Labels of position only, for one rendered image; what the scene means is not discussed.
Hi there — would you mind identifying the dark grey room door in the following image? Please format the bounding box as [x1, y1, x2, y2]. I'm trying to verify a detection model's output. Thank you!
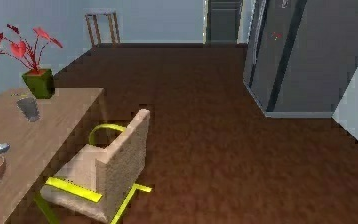
[206, 0, 244, 45]

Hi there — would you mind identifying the brown wooden stool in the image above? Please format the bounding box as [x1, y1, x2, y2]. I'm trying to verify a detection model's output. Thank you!
[84, 11, 121, 47]

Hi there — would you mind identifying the grey fridge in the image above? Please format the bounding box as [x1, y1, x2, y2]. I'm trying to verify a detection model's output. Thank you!
[242, 0, 358, 119]

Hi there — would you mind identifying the light wooden dining table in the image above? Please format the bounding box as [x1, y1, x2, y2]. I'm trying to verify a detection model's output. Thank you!
[0, 87, 105, 224]

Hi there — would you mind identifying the red plant in green pot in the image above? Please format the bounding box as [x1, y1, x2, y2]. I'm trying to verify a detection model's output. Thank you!
[0, 23, 64, 100]

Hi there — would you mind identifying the grey drinking glass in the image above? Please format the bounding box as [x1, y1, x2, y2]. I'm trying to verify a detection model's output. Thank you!
[16, 96, 41, 123]

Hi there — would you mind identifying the beige chair with yellow frame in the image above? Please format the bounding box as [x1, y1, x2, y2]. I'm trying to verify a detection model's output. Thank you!
[33, 108, 153, 224]

